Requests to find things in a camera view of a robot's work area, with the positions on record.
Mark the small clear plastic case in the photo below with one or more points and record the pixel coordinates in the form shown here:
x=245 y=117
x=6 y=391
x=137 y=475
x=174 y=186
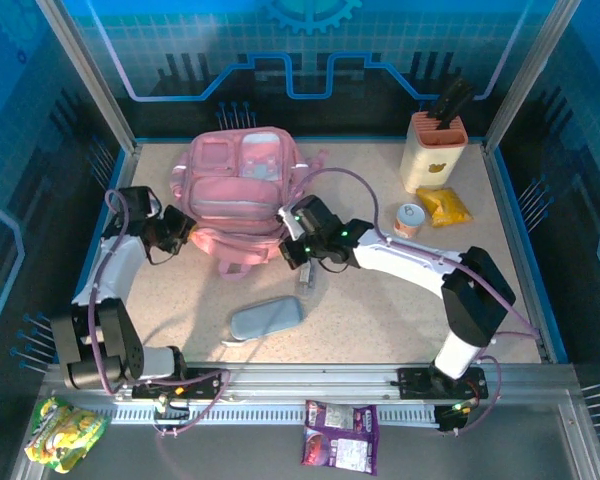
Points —
x=306 y=280

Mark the pink student backpack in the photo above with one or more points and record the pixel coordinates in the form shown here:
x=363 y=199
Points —
x=230 y=200

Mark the grey pencil case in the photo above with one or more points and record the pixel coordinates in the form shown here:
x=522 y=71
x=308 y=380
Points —
x=267 y=320

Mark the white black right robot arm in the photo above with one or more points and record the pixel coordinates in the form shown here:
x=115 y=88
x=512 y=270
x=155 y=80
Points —
x=405 y=260

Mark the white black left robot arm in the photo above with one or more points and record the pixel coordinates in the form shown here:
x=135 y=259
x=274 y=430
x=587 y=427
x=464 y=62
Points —
x=115 y=265

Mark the purple snack bag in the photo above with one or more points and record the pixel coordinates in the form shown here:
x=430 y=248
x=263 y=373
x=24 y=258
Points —
x=340 y=440

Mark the green yellow snack bag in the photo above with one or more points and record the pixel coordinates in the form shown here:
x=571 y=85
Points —
x=62 y=435

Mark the orange tin can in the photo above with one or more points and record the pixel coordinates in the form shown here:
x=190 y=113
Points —
x=409 y=222

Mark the yellow snack packet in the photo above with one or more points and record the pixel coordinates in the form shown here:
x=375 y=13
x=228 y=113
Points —
x=445 y=207

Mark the cream knife block orange top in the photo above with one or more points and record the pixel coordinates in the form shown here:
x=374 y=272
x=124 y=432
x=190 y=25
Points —
x=430 y=160

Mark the black controller board with lights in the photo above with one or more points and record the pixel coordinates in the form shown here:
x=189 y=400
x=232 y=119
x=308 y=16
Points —
x=455 y=415

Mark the aluminium mounting rail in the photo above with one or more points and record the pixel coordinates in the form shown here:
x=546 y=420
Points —
x=310 y=385

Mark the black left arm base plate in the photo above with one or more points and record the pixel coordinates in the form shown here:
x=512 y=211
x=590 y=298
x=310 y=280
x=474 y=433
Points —
x=207 y=382

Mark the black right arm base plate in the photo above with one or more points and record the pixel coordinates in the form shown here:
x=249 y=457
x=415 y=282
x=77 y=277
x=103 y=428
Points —
x=410 y=382

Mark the silver frame post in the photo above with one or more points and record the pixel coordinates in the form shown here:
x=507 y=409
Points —
x=527 y=75
x=91 y=75

